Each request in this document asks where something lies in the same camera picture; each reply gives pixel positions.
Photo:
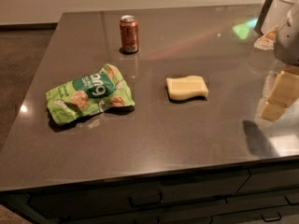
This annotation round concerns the black drawer handle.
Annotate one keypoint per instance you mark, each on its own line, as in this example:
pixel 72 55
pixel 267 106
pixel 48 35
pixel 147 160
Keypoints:
pixel 142 199
pixel 271 217

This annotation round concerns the green rice chip bag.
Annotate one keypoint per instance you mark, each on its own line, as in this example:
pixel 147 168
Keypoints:
pixel 89 95

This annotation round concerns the black drawer handle left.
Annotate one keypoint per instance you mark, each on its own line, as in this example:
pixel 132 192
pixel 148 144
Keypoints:
pixel 142 199

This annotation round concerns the white cylindrical container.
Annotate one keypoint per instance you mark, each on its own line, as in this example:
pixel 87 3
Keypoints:
pixel 273 11

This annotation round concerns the red coke can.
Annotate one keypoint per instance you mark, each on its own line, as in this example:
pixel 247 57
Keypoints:
pixel 129 34

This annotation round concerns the yellow sponge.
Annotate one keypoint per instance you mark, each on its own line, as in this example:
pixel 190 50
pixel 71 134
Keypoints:
pixel 184 88

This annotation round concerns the black drawer handle right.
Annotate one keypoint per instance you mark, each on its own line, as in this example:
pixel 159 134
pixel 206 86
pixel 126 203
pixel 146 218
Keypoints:
pixel 271 217

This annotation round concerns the dark drawer cabinet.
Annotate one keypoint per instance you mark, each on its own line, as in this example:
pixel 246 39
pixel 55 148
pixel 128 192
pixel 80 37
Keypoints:
pixel 231 195

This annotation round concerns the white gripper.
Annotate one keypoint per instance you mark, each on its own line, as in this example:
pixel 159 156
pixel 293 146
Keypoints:
pixel 288 37

